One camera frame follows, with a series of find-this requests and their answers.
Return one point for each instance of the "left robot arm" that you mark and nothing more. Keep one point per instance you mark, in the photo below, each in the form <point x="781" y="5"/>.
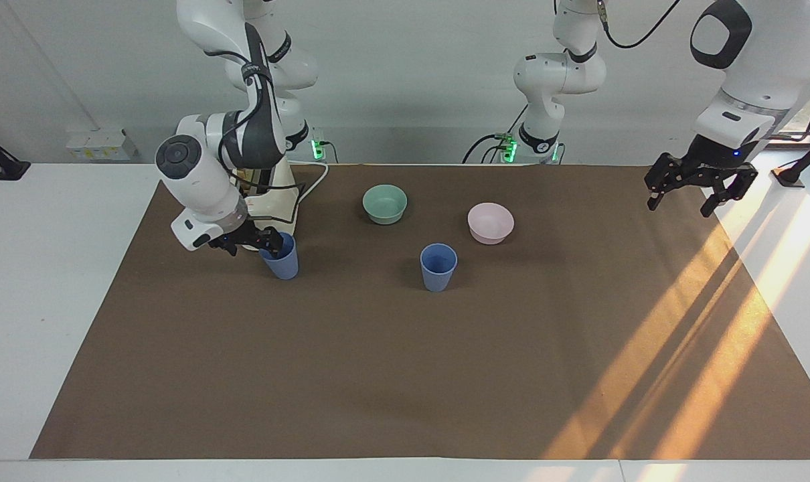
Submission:
<point x="746" y="73"/>

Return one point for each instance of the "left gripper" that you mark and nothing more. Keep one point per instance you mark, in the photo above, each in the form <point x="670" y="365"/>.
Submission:
<point x="716" y="161"/>

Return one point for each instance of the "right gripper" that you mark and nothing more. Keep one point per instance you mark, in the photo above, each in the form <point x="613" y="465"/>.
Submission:
<point x="239" y="237"/>

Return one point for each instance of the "black stand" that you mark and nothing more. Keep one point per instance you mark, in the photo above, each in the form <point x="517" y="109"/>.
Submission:
<point x="3" y="164"/>
<point x="803" y="167"/>

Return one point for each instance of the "blue cup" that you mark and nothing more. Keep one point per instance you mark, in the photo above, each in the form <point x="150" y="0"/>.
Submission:
<point x="283" y="264"/>
<point x="438" y="271"/>

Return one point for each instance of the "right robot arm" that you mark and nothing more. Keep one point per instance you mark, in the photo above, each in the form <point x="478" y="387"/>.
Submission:
<point x="201" y="181"/>

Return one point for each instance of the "green bowl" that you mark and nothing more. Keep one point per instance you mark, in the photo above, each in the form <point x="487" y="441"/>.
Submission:
<point x="385" y="209"/>

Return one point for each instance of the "white wall socket box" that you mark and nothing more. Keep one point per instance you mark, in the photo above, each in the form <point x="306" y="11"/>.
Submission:
<point x="102" y="145"/>

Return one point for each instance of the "pink bowl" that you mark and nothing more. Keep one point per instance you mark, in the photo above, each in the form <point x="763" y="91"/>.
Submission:
<point x="491" y="227"/>

